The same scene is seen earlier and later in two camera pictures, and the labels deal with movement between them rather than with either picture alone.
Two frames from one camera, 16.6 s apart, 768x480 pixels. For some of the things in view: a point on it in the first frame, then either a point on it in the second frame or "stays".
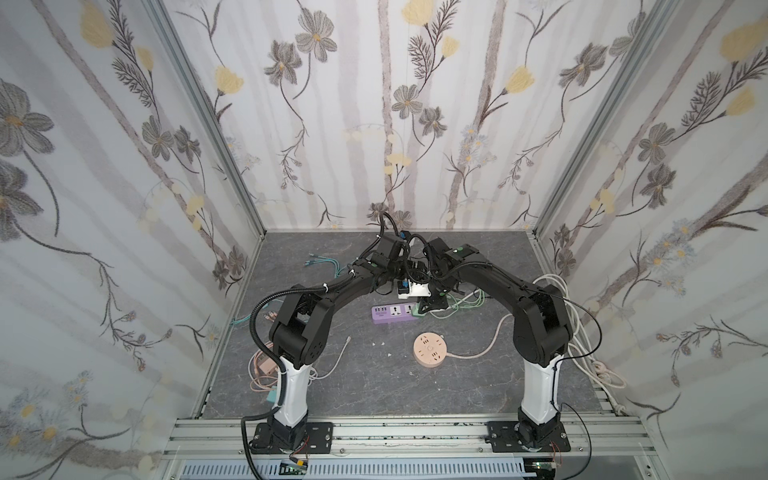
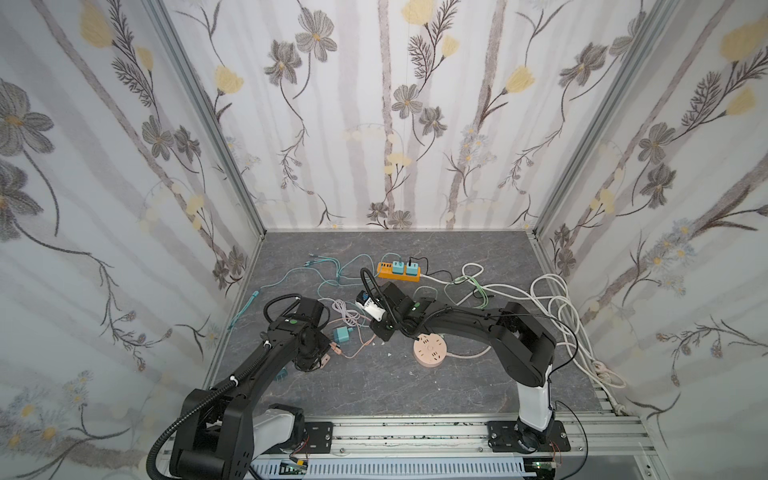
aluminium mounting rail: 228,440 stays
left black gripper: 402,278 -> 318,354
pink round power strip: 430,349 stays
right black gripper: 438,294 -> 389,324
